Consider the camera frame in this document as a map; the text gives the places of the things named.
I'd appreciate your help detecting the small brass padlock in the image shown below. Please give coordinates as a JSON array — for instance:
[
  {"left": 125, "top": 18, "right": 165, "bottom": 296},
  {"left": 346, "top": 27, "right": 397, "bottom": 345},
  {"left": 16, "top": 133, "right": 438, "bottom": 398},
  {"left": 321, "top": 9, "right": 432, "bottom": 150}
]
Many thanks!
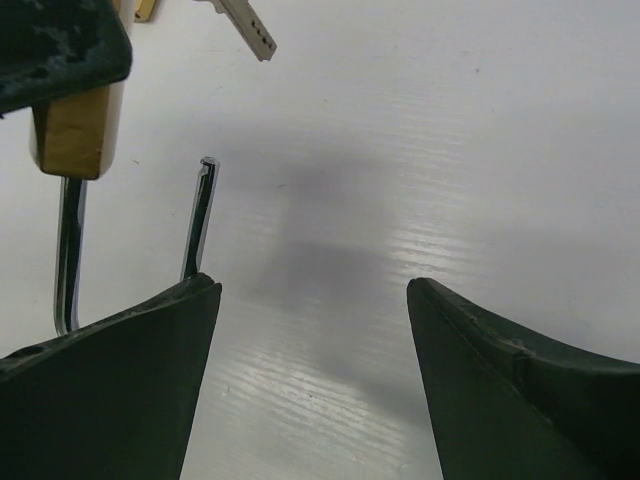
[{"left": 134, "top": 0, "right": 159, "bottom": 23}]

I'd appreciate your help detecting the large brass padlock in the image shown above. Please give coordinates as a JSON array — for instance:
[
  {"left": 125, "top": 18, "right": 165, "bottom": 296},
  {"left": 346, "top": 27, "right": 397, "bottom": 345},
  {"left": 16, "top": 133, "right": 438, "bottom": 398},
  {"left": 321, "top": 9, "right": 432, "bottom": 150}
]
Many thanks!
[{"left": 27, "top": 82, "right": 221, "bottom": 335}]

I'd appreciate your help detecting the silver key bunch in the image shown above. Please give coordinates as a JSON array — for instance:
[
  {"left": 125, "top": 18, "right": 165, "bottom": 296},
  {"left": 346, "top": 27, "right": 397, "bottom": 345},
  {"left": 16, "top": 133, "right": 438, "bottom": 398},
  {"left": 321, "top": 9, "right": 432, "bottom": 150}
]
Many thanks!
[{"left": 208, "top": 0, "right": 277, "bottom": 62}]

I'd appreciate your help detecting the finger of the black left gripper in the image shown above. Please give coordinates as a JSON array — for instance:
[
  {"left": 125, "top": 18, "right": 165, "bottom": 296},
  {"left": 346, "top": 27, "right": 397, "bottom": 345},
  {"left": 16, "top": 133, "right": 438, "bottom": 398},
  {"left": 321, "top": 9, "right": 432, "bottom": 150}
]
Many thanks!
[{"left": 1, "top": 0, "right": 133, "bottom": 113}]

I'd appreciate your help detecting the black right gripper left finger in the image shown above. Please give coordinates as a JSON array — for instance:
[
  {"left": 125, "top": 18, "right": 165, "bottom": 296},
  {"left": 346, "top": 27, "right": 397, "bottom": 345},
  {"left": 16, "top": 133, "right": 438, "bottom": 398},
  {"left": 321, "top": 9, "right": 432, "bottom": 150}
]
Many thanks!
[{"left": 1, "top": 273, "right": 222, "bottom": 479}]

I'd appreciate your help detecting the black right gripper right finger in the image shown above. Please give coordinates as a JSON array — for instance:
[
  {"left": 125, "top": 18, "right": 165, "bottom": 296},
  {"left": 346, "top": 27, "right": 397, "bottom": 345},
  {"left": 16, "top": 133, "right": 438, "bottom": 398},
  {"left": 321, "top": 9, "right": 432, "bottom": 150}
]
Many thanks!
[{"left": 407, "top": 278, "right": 639, "bottom": 479}]

